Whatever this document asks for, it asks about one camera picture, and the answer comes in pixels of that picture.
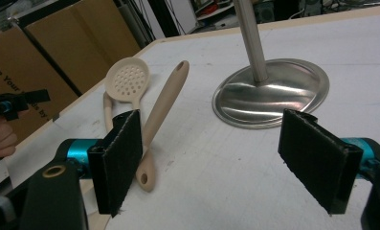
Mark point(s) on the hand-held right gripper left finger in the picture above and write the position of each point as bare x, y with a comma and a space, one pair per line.
117, 166

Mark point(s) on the black tape strip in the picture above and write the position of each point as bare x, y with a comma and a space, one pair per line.
56, 117

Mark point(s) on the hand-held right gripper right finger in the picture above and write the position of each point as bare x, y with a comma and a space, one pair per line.
318, 159

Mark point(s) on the beige perforated skimmer spoon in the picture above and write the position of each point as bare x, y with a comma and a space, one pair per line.
127, 80

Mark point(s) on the white gridded mat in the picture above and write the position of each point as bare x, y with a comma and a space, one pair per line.
226, 179

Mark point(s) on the beige solid spatula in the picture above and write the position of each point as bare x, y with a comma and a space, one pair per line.
165, 102

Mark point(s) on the beige slotted turner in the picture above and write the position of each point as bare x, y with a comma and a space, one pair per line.
107, 111

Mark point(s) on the plain cardboard box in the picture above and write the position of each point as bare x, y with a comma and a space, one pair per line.
82, 38

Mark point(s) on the metal utensil stand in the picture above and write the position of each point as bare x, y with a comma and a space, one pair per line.
273, 92

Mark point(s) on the cardboard box with black lettering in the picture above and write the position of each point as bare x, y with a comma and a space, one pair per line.
21, 70

